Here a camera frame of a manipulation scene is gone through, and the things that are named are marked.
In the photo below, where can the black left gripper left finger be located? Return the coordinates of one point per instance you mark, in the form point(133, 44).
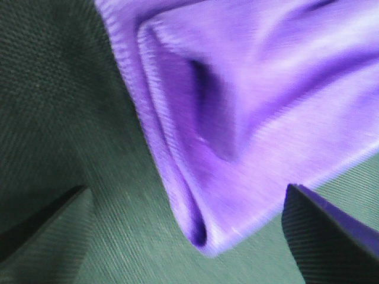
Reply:
point(50, 246)

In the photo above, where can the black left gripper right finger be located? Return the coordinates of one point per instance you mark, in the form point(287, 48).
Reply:
point(328, 245)

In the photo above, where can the purple microfiber towel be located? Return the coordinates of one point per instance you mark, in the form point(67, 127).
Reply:
point(237, 99)

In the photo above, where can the black table cloth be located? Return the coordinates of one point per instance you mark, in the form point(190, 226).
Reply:
point(68, 120)

